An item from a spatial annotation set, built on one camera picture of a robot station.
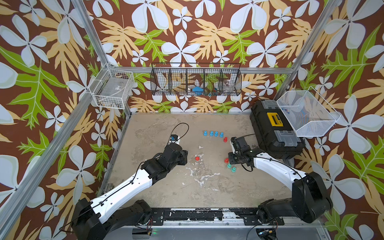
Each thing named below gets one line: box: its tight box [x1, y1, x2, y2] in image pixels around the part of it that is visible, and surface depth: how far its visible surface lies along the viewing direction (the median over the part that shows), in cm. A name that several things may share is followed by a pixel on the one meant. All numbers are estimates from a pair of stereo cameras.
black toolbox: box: [249, 99, 306, 159], surface depth 89 cm
